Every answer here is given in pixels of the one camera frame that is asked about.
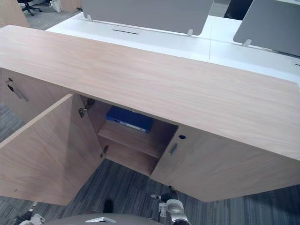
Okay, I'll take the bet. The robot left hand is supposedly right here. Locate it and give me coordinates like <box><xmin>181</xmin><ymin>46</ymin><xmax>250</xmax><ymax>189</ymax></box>
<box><xmin>14</xmin><ymin>201</ymin><xmax>45</xmax><ymax>225</ymax></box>

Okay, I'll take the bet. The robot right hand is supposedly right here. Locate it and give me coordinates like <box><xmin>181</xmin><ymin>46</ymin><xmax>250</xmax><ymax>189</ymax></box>
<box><xmin>150</xmin><ymin>185</ymin><xmax>179</xmax><ymax>203</ymax></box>

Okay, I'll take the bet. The open wooden cabinet door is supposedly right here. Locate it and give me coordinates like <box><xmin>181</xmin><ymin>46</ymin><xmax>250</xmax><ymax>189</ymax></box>
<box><xmin>0</xmin><ymin>93</ymin><xmax>106</xmax><ymax>206</ymax></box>

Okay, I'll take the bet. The wooden inner cabinet shelf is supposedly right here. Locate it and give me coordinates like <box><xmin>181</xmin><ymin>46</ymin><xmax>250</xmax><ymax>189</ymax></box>
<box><xmin>97</xmin><ymin>120</ymin><xmax>167</xmax><ymax>159</ymax></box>

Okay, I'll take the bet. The blue file folder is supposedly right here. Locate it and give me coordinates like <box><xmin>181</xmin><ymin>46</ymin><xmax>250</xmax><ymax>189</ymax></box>
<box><xmin>105</xmin><ymin>105</ymin><xmax>155</xmax><ymax>134</ymax></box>

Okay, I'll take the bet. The large metal door hinge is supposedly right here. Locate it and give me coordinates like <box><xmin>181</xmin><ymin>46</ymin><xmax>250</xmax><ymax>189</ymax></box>
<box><xmin>78</xmin><ymin>98</ymin><xmax>96</xmax><ymax>118</ymax></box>

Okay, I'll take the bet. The low wooden office cabinet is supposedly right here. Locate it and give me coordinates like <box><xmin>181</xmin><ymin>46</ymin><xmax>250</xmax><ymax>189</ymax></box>
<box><xmin>0</xmin><ymin>24</ymin><xmax>300</xmax><ymax>203</ymax></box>

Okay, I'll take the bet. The white office desk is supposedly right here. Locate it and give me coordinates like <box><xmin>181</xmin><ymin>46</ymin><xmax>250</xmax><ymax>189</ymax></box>
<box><xmin>45</xmin><ymin>11</ymin><xmax>211</xmax><ymax>63</ymax></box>
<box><xmin>208</xmin><ymin>15</ymin><xmax>300</xmax><ymax>83</ymax></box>

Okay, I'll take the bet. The tall wooden cabinet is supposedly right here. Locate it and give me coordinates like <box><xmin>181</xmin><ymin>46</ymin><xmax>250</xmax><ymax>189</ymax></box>
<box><xmin>0</xmin><ymin>0</ymin><xmax>30</xmax><ymax>28</ymax></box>

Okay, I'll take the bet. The black office chair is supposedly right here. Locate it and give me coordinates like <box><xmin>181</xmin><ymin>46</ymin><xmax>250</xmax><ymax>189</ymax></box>
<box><xmin>17</xmin><ymin>0</ymin><xmax>43</xmax><ymax>16</ymax></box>

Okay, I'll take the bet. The dark robot foot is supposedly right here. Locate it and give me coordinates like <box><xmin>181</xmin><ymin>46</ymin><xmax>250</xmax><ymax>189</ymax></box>
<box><xmin>103</xmin><ymin>199</ymin><xmax>114</xmax><ymax>214</ymax></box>

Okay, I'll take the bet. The grey robot torso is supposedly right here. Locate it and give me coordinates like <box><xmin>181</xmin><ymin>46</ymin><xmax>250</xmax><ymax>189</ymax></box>
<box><xmin>43</xmin><ymin>212</ymin><xmax>160</xmax><ymax>225</ymax></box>

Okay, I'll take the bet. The grey desk divider screen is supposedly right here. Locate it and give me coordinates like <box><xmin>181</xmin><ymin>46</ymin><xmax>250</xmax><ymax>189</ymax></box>
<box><xmin>81</xmin><ymin>0</ymin><xmax>215</xmax><ymax>37</ymax></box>
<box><xmin>233</xmin><ymin>0</ymin><xmax>300</xmax><ymax>57</ymax></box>

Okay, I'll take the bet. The white bag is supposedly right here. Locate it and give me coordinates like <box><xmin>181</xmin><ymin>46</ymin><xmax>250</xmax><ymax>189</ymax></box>
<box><xmin>50</xmin><ymin>0</ymin><xmax>63</xmax><ymax>13</ymax></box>

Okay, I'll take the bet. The wooden furniture panel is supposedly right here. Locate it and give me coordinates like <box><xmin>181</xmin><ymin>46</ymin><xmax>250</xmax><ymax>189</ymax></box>
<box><xmin>60</xmin><ymin>0</ymin><xmax>83</xmax><ymax>13</ymax></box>

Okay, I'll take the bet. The closed wooden door, short handle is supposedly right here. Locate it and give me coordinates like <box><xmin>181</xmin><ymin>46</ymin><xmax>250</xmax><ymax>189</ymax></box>
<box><xmin>150</xmin><ymin>125</ymin><xmax>300</xmax><ymax>203</ymax></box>

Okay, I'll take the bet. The closed wooden door, long handle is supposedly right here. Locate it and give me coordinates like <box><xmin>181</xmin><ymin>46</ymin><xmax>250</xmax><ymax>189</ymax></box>
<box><xmin>0</xmin><ymin>67</ymin><xmax>74</xmax><ymax>124</ymax></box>

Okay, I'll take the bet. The long silver door handle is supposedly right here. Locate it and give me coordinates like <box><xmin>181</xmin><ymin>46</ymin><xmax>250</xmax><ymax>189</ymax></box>
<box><xmin>7</xmin><ymin>84</ymin><xmax>30</xmax><ymax>103</ymax></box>

